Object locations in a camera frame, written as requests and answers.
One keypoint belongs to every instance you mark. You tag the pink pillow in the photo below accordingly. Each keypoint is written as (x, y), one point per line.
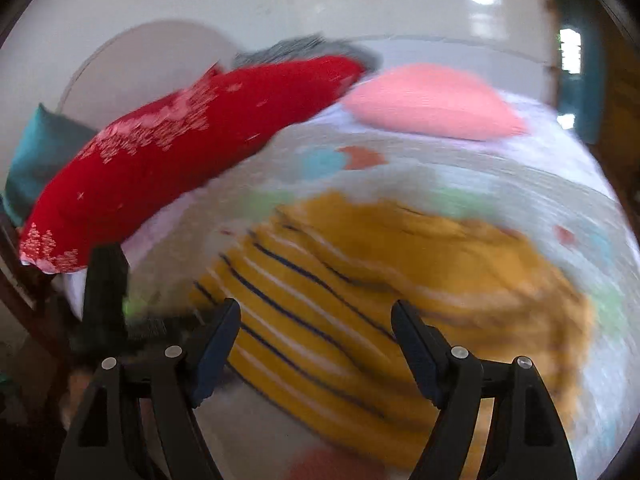
(435, 102)

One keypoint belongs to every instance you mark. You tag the dark wooden frame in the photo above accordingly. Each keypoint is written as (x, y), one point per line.
(30, 305)

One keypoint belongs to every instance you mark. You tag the white round headboard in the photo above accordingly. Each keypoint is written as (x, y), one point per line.
(145, 60)

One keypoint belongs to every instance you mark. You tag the yellow striped sweater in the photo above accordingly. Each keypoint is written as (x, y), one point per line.
(450, 270)

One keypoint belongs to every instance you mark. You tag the white patterned bedsheet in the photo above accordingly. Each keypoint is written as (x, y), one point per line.
(500, 180)

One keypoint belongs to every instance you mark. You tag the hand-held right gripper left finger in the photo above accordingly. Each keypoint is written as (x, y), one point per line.
(215, 355)

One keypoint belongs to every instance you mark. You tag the teal pillow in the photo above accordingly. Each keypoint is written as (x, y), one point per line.
(42, 155)

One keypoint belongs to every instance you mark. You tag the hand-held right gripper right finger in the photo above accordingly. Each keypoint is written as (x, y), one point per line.
(421, 355)

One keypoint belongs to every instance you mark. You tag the brown wooden door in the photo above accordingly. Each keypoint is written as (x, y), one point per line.
(617, 100)

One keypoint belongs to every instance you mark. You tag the grey knitted cloth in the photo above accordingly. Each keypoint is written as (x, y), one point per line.
(310, 49)

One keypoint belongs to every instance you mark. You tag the red floral quilt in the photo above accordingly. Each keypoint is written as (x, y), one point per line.
(165, 155)

